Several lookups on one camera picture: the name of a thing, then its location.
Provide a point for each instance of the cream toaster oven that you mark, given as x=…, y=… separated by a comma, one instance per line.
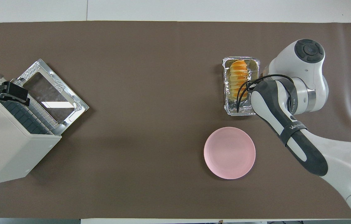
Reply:
x=4, y=146

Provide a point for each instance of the glass oven door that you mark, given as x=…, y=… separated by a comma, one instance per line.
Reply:
x=66, y=93

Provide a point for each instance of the pink round plate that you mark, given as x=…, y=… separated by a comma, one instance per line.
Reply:
x=229, y=152

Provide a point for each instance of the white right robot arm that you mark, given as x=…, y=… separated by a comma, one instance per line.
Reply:
x=302, y=93

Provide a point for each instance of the aluminium foil tray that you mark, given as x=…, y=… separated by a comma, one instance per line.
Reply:
x=226, y=105

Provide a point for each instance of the sliced golden bread loaf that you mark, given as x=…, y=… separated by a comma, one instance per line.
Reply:
x=237, y=73

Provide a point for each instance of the brown table mat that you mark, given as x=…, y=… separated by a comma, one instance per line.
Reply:
x=150, y=77

